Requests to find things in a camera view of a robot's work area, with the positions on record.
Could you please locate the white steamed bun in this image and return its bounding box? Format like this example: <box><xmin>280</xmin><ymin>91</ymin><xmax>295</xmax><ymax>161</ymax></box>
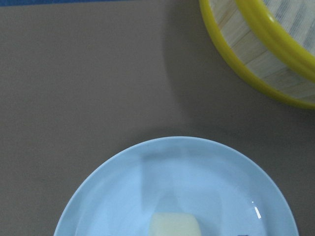
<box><xmin>148</xmin><ymin>212</ymin><xmax>201</xmax><ymax>236</ymax></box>

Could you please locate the light blue plate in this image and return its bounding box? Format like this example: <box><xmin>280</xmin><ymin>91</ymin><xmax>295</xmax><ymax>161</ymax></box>
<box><xmin>54</xmin><ymin>136</ymin><xmax>299</xmax><ymax>236</ymax></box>

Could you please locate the yellow rimmed bamboo steamer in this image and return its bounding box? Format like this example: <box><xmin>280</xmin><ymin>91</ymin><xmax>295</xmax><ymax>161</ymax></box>
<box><xmin>199</xmin><ymin>0</ymin><xmax>315</xmax><ymax>109</ymax></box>

